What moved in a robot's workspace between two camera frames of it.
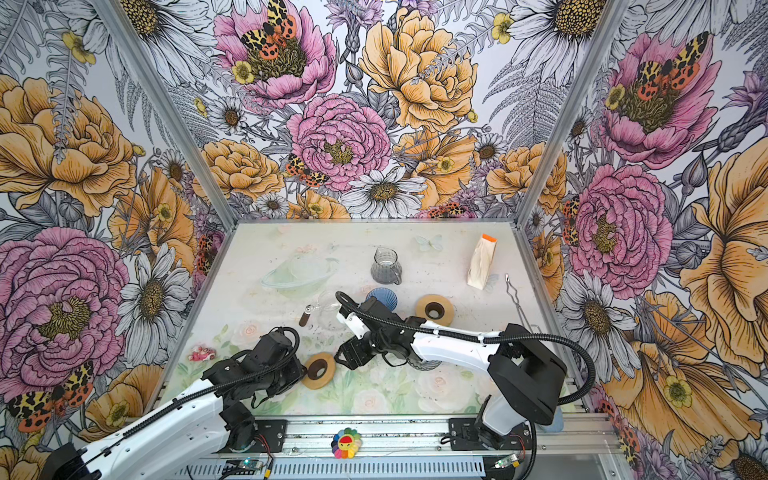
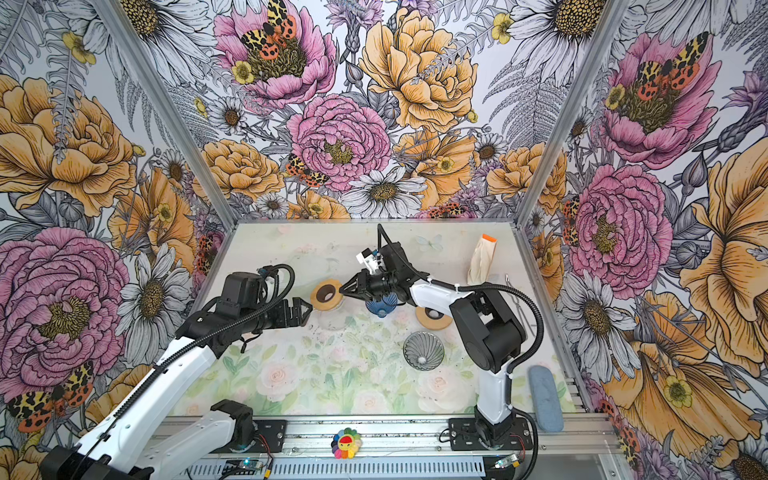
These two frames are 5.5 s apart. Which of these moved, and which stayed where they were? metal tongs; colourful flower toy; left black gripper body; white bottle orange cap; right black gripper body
Moved: left black gripper body; right black gripper body
Stayed: colourful flower toy; white bottle orange cap; metal tongs
